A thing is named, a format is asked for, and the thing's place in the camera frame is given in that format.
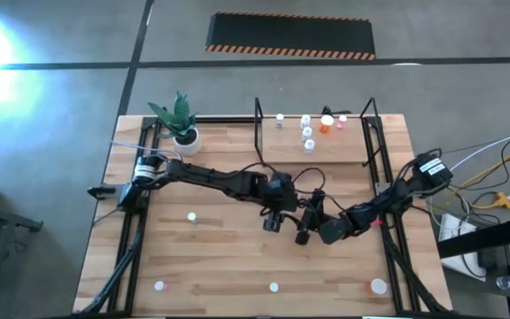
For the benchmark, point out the teal medicine bottle white cap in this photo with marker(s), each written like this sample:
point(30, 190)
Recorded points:
point(274, 287)
point(191, 216)

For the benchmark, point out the clear medicine bottle white cap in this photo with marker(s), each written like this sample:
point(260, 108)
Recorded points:
point(306, 132)
point(305, 120)
point(309, 145)

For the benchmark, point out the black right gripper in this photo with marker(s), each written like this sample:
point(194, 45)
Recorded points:
point(332, 229)

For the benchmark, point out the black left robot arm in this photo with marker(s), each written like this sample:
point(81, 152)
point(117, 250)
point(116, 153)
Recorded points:
point(210, 177)

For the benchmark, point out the black table clamp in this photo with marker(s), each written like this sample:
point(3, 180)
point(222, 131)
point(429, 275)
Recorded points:
point(334, 111)

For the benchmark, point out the black hazard-striped floor mat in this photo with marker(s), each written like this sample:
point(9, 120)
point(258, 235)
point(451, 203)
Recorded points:
point(290, 33)

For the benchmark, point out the pink medicine bottle white cap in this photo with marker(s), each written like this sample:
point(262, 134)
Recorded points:
point(342, 120)
point(159, 285)

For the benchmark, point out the white plant pot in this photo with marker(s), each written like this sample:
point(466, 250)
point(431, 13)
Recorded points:
point(188, 148)

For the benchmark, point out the green artificial plant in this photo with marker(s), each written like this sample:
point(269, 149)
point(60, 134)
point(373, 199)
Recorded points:
point(179, 117)

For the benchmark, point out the large orange medicine bottle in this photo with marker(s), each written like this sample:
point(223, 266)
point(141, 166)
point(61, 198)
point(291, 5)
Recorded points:
point(378, 286)

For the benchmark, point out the black aluminium rig frame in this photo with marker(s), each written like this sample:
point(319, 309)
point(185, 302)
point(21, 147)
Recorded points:
point(228, 119)

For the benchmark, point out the black cart beam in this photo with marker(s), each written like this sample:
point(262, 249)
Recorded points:
point(485, 237)

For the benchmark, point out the small red tag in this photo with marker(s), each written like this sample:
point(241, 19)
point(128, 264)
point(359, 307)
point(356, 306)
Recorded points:
point(375, 221)

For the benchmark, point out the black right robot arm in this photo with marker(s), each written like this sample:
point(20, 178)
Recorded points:
point(396, 199)

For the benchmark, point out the small green-top bottle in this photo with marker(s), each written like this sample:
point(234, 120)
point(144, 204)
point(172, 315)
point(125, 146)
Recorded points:
point(280, 119)

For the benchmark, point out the white power box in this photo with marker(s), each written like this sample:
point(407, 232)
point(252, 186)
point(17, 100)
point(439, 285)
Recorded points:
point(456, 230)

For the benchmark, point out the wooden shelf with black frame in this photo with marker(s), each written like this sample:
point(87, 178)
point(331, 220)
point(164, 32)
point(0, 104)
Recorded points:
point(339, 148)

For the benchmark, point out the yellow power plug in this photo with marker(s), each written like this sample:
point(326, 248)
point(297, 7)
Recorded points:
point(504, 200)

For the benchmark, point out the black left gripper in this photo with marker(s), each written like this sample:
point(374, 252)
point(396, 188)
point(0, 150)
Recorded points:
point(281, 192)

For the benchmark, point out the grey stand leg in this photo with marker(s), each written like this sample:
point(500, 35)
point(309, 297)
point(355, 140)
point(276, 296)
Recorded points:
point(7, 219)

